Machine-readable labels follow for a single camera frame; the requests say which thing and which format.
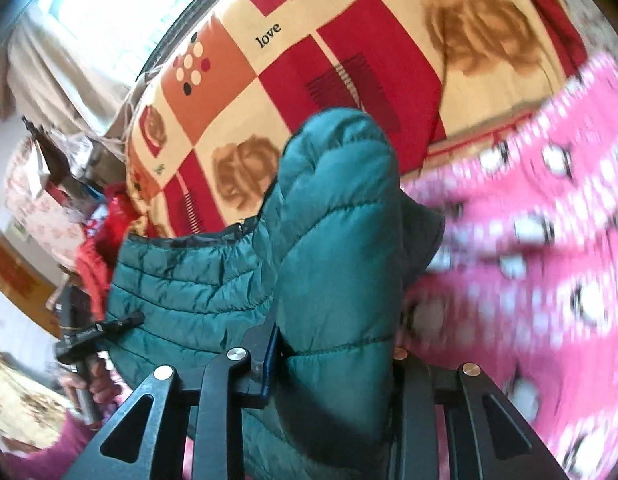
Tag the beige curtain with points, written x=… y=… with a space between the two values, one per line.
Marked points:
x=49 y=70

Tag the floral tablecloth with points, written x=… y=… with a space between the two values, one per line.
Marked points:
x=19 y=400

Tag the red garment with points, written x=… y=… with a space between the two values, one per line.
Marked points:
x=96 y=250

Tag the pink penguin print quilt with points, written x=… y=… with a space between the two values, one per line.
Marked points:
x=529 y=260

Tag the wooden cabinet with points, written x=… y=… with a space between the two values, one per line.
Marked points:
x=14 y=270

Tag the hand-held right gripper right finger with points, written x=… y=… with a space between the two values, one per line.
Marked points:
x=469 y=410

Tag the dark green puffer jacket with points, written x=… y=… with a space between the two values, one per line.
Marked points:
x=314 y=240

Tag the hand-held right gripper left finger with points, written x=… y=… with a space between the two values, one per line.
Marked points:
x=269 y=360

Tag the rose print checked blanket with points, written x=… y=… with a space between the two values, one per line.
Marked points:
x=339 y=60

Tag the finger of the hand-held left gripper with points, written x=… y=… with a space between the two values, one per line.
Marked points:
x=124 y=321

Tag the person's left hand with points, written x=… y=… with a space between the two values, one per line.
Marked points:
x=101 y=382

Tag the person's left forearm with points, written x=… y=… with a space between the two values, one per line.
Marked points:
x=64 y=442

